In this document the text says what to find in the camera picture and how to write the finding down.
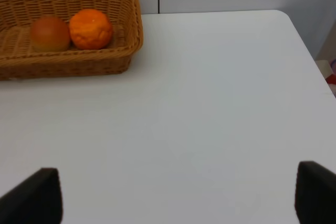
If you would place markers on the red white background clutter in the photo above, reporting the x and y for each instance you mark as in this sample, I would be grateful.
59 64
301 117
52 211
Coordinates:
327 69

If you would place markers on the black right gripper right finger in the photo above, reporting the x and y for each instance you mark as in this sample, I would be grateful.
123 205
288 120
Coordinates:
315 194

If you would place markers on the red yellow peach fruit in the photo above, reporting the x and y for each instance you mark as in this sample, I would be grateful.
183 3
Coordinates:
50 34

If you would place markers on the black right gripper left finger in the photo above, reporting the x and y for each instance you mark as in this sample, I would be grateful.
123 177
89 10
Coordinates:
38 199

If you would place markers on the orange tangerine fruit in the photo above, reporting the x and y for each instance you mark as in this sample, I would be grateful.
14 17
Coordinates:
90 29

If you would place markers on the light brown wicker basket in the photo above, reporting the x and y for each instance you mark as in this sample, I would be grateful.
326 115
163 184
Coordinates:
19 60

